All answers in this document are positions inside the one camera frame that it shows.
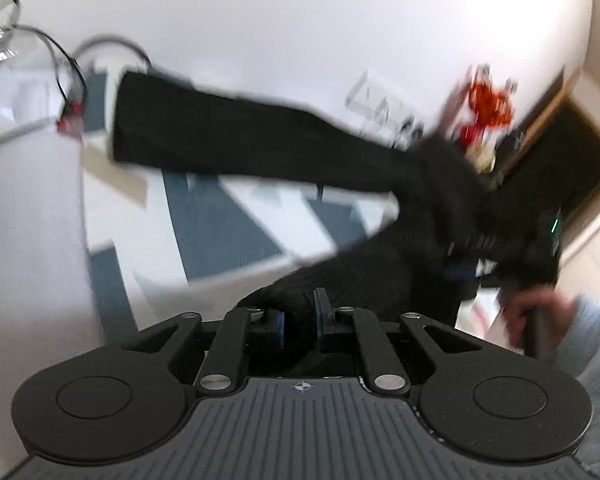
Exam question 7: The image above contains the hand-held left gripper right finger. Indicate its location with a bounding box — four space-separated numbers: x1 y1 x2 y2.
313 287 486 396

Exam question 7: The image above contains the person's right forearm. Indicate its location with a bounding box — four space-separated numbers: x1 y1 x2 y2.
555 295 600 480

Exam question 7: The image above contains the black fleece garment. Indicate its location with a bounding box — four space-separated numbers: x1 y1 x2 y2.
111 71 486 378

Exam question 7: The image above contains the dark wood-framed panel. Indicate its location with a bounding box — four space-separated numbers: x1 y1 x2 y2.
500 67 600 261

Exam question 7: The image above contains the small red adapter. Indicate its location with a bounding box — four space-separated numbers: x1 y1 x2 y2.
57 102 86 133

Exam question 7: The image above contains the clear plastic box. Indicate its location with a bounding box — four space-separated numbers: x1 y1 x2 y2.
347 71 426 137

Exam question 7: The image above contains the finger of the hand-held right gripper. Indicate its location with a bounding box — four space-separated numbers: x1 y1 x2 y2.
442 232 501 283

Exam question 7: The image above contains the person's right hand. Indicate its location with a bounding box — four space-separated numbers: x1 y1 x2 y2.
500 285 578 357

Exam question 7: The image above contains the grey cable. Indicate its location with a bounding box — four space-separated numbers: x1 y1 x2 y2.
72 35 153 68

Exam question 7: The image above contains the red ornament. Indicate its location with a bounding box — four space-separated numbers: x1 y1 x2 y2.
460 65 517 147

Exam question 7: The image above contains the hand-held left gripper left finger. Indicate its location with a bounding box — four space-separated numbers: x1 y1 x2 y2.
125 306 287 395

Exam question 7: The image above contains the black cable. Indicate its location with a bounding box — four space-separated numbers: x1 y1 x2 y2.
10 25 88 111

